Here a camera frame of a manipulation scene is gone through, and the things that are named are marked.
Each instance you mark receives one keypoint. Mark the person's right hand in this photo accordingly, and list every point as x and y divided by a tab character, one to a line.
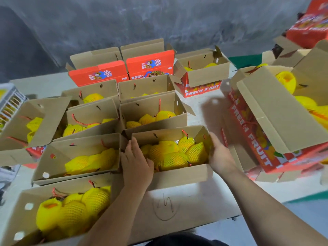
221	158

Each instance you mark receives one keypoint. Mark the person's left hand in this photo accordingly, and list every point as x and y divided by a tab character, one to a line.
135	171

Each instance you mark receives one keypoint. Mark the person's left thumb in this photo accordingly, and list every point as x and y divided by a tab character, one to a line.
150	167

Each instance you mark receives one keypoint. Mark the person's right thumb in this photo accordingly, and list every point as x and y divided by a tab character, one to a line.
214	144

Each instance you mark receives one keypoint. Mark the cardboard box pen-marked flap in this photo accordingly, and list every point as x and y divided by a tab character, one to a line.
184	207

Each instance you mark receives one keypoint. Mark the person's right forearm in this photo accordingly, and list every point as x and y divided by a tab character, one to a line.
266	215

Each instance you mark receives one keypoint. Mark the person's left forearm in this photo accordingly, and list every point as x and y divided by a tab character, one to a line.
115	220

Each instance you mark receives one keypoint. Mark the pile of yellow netted fruits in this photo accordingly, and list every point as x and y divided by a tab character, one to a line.
307	102
174	154
33	125
144	95
210	65
89	161
148	119
74	215
73	129

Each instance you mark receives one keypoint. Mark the large red printed open carton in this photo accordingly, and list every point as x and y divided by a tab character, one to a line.
281	120

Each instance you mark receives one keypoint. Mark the group of open fruit cartons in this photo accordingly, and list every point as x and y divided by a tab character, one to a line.
89	111

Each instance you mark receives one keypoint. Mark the person's dark garment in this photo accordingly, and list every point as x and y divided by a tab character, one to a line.
187	240

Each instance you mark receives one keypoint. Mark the single yellow netted fruit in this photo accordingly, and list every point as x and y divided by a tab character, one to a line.
92	98

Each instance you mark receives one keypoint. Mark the brown carton with raised flaps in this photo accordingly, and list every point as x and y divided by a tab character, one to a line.
289	57

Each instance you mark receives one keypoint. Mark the closed red printed carton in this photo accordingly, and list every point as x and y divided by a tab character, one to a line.
310	28

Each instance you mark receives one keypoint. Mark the white printed crate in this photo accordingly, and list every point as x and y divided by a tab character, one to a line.
10	102

